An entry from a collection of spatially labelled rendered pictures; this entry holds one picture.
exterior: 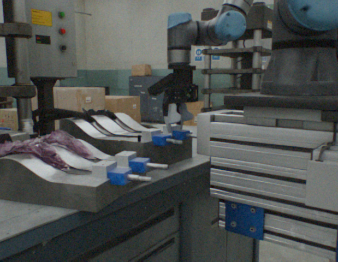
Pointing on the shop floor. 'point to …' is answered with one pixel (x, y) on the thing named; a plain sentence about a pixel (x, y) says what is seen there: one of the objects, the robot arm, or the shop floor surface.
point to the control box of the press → (47, 49)
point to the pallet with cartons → (124, 106)
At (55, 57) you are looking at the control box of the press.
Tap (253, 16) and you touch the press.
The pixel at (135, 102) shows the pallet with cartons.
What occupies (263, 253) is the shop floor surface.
